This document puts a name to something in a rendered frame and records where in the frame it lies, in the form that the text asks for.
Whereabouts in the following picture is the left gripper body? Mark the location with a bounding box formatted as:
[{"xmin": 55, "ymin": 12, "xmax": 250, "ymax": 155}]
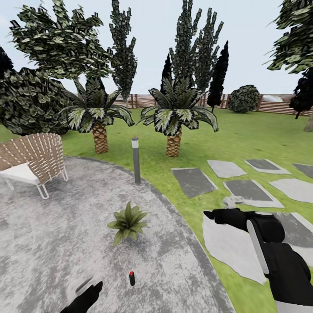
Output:
[{"xmin": 70, "ymin": 285, "xmax": 99, "ymax": 313}]

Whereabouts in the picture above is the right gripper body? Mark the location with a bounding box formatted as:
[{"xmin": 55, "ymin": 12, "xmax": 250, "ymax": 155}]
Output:
[{"xmin": 213, "ymin": 208, "xmax": 243, "ymax": 229}]

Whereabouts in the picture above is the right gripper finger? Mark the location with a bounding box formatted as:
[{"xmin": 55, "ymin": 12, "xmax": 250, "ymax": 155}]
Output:
[{"xmin": 204, "ymin": 209, "xmax": 219, "ymax": 220}]

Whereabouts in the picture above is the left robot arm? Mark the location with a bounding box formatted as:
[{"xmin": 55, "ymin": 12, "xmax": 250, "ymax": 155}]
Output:
[{"xmin": 60, "ymin": 272, "xmax": 103, "ymax": 313}]

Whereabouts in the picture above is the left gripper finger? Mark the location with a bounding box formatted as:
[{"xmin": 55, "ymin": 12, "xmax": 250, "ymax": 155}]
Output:
[{"xmin": 94, "ymin": 281, "xmax": 103, "ymax": 294}]

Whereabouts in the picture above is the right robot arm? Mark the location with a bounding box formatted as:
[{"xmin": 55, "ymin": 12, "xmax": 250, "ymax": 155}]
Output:
[{"xmin": 204, "ymin": 196, "xmax": 313, "ymax": 313}]

